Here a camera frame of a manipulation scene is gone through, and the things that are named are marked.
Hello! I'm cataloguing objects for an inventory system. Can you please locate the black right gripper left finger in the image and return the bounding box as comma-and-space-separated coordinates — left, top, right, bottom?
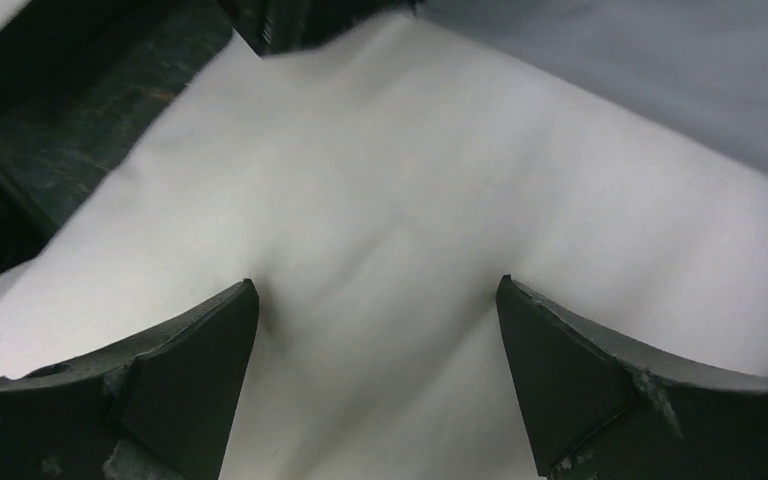
0, 280, 259, 479

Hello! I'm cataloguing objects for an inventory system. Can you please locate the grey pillowcase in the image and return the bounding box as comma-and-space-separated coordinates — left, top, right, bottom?
420, 1, 768, 174

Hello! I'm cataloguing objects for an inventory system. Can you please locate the white pillow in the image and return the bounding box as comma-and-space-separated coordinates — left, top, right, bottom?
0, 13, 768, 479

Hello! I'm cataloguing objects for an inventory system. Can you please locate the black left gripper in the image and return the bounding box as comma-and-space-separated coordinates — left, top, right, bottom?
218, 0, 417, 55

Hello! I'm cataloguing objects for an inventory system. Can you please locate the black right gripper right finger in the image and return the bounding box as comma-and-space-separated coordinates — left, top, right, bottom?
496, 276, 768, 479

